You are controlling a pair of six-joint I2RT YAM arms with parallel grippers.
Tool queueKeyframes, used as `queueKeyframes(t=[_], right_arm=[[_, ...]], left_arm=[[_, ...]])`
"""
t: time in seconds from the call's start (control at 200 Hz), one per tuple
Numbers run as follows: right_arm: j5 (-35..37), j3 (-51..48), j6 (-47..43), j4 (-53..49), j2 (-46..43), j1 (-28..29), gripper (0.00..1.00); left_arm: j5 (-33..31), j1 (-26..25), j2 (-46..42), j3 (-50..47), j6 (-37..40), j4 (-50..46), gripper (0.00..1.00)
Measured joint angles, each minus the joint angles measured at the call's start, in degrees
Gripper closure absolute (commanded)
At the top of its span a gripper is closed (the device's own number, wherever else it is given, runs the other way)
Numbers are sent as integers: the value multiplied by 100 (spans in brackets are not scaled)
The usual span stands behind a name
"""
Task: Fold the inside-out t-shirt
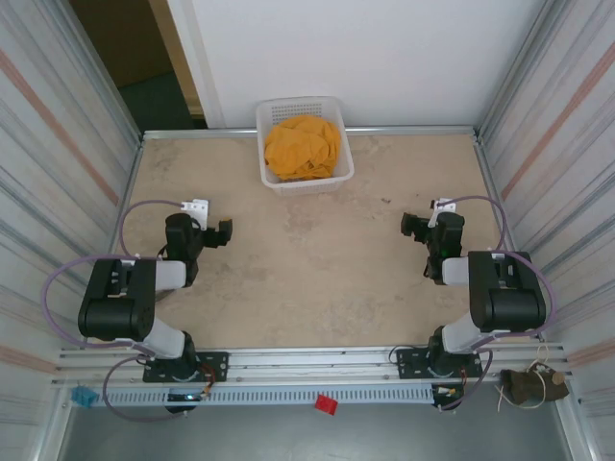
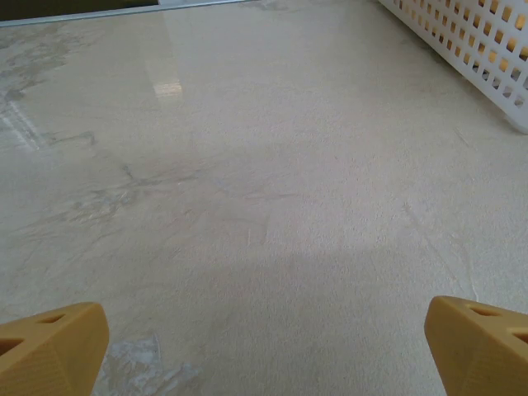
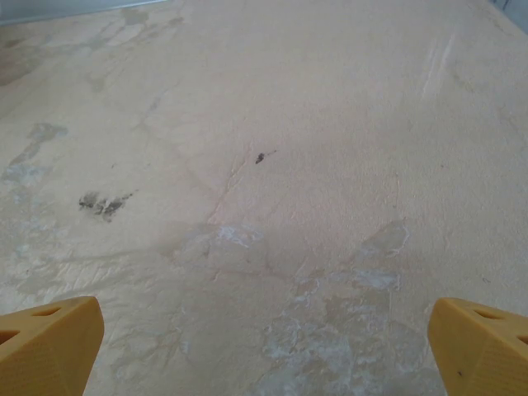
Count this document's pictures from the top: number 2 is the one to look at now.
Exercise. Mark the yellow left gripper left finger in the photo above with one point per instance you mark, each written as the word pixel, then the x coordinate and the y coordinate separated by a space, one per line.
pixel 53 350

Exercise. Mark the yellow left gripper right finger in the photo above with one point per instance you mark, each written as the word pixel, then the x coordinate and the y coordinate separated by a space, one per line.
pixel 478 350

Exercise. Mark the white perforated plastic basket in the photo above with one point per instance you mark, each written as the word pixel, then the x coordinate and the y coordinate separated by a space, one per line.
pixel 462 37

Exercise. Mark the aluminium table edge rail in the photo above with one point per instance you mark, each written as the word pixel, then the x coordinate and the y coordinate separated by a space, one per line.
pixel 103 14

